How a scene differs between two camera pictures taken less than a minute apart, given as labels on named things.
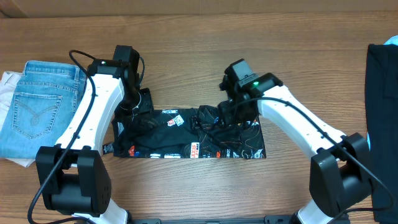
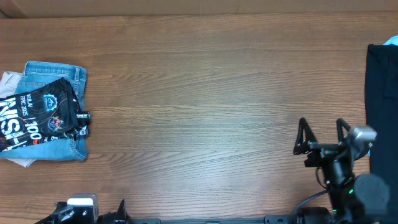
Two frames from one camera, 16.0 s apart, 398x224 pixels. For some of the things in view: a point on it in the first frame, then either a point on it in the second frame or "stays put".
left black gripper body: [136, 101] → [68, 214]
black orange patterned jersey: [209, 132] → [51, 111]
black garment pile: [382, 122] stays put
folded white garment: [9, 83] stays put
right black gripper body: [237, 114] → [321, 157]
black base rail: [267, 219] stays put
